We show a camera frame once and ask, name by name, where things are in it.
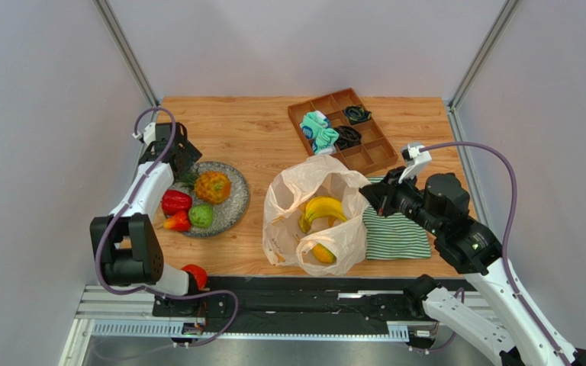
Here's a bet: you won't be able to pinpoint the yellow banana bunch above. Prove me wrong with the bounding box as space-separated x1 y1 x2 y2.
298 196 347 233

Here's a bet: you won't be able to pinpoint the translucent beige plastic bag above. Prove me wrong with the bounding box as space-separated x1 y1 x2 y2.
262 155 369 276

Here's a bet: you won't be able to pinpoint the yellow green mango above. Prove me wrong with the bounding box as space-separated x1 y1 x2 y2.
311 243 336 265

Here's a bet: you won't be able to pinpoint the small pineapple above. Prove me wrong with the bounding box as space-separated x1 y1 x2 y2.
177 171 232 205

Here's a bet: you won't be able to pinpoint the red bell pepper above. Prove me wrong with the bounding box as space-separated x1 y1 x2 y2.
161 189 193 216

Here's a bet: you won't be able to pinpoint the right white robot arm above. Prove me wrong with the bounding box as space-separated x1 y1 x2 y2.
359 167 586 365

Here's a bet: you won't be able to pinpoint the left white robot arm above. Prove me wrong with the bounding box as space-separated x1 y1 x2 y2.
89 122 201 297

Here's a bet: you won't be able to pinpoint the green striped cloth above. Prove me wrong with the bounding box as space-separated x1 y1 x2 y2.
362 176 432 261

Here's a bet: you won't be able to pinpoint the brown compartment tray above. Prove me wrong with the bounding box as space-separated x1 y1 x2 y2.
288 88 398 175

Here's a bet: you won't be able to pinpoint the black yellow sock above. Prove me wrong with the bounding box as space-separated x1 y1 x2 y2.
343 104 372 126

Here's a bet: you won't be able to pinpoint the mint green sock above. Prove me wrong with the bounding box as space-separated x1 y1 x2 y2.
299 111 340 155

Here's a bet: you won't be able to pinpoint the grey fruit plate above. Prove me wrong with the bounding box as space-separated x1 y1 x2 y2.
170 162 250 238

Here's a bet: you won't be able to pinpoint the red orange peach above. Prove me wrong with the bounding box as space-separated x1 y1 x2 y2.
181 264 208 290

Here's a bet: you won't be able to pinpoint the small red orange fruit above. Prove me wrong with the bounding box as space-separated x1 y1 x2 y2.
163 211 192 233

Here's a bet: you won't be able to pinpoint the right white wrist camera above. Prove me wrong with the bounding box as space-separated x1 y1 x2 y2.
399 142 432 183

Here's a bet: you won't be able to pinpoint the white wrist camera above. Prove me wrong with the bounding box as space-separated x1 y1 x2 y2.
132 122 156 146
399 142 432 183

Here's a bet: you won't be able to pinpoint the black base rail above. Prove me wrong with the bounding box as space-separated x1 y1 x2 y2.
149 276 438 342

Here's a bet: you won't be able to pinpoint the right aluminium frame post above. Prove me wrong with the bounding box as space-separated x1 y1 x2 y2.
448 0 522 110

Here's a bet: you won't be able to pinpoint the aluminium frame post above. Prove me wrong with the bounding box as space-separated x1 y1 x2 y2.
93 0 159 107
448 0 522 110

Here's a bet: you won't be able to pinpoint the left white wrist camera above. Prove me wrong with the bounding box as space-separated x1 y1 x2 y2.
132 122 156 146

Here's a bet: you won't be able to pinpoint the left aluminium frame post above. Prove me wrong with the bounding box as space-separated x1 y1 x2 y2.
93 0 159 107

